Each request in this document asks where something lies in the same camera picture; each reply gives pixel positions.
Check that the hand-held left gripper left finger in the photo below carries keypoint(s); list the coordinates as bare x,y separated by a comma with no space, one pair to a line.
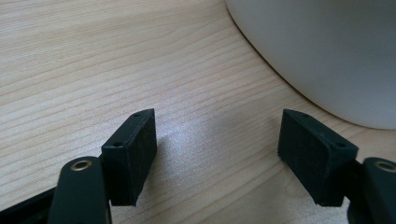
129,158

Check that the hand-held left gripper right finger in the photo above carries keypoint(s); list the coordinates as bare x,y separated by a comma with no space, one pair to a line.
314,155

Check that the white round container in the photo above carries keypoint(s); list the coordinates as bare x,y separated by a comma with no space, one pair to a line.
320,53

